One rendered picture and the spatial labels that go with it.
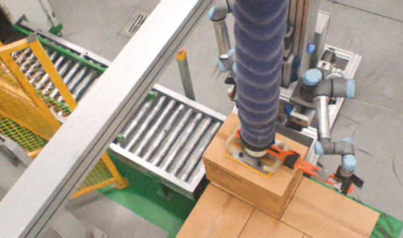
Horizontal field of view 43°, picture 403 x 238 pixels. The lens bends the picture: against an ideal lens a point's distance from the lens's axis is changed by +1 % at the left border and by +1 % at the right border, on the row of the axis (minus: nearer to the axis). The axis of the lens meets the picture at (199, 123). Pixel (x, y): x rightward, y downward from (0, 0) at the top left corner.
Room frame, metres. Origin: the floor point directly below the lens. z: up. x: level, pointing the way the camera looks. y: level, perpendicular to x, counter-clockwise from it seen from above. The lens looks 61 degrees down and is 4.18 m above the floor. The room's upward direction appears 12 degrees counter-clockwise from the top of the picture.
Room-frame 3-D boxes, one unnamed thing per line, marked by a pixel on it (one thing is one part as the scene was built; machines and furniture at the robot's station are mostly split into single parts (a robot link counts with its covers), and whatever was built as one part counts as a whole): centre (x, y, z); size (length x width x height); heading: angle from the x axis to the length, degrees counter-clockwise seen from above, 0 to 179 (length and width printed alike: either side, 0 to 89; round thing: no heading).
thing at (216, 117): (2.71, 0.59, 0.50); 2.31 x 0.05 x 0.19; 48
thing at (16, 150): (1.50, 1.10, 1.62); 0.20 x 0.05 x 0.30; 48
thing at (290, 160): (1.26, -0.53, 1.20); 0.10 x 0.08 x 0.06; 137
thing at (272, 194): (1.43, -0.33, 0.87); 0.60 x 0.40 x 0.40; 48
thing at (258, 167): (1.36, -0.28, 1.10); 0.34 x 0.10 x 0.05; 47
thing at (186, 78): (2.44, 0.03, 0.50); 0.07 x 0.07 x 1.00; 48
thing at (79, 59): (2.90, 0.89, 0.60); 1.60 x 0.10 x 0.09; 48
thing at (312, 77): (1.81, -0.83, 1.20); 0.13 x 0.12 x 0.14; 77
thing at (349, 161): (1.04, -0.78, 1.50); 0.09 x 0.08 x 0.11; 167
